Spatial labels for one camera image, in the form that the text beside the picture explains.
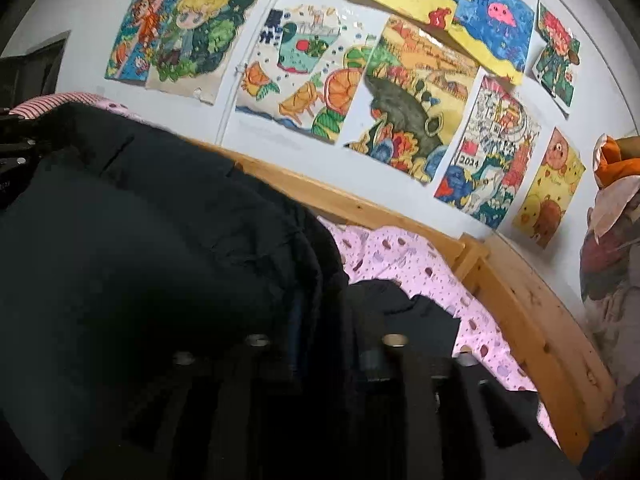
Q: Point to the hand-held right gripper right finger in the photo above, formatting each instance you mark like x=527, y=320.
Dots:
x=372, y=365

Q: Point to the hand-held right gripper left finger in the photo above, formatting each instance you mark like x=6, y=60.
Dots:
x=295, y=355

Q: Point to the black jacket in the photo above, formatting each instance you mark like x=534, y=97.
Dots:
x=150, y=240

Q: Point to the red white checked blanket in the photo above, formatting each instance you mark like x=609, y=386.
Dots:
x=55, y=101

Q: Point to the orange white plush toy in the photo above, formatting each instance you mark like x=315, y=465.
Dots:
x=617, y=175

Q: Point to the wooden bed frame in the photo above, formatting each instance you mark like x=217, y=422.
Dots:
x=525, y=310

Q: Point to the orange-haired girl wall drawing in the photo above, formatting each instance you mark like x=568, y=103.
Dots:
x=135, y=35

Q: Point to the blond character wall drawing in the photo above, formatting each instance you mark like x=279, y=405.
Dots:
x=200, y=40

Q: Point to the castle and dragon wall drawing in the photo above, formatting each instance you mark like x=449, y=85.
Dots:
x=490, y=160

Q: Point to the yellow bears wall drawing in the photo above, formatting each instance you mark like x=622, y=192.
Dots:
x=550, y=195

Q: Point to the white wall pipe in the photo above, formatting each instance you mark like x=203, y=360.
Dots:
x=250, y=60

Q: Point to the dark hill landscape wall drawing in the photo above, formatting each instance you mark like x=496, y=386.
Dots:
x=415, y=95

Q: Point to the orange slices wall drawing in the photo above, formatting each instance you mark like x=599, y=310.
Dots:
x=305, y=60

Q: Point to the red-haired figure wall drawing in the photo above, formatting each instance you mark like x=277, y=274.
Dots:
x=557, y=55

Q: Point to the blue sea wall drawing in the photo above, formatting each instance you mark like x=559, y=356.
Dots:
x=495, y=15

